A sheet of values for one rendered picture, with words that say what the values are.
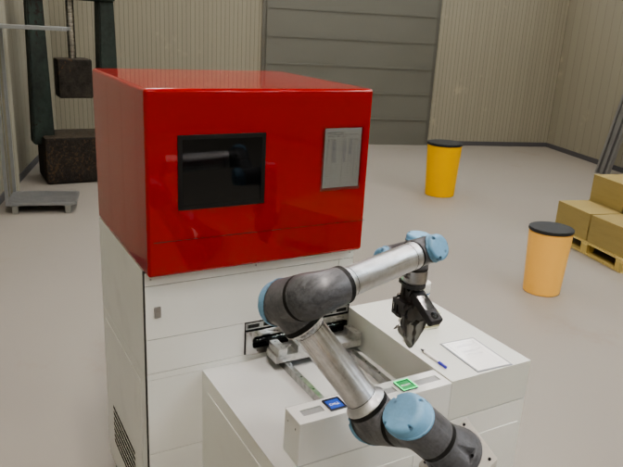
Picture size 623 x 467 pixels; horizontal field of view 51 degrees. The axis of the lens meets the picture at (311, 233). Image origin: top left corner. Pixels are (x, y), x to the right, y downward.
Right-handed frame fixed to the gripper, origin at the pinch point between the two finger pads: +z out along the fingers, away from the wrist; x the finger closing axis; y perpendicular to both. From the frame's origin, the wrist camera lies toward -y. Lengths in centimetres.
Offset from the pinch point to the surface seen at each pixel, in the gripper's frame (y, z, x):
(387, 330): 34.9, 14.1, -16.8
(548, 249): 196, 69, -293
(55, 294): 344, 110, 59
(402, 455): -3.9, 36.6, 2.0
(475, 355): 6.2, 13.8, -33.7
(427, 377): 2.3, 14.9, -10.1
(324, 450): -3.9, 25.8, 31.6
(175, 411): 59, 43, 56
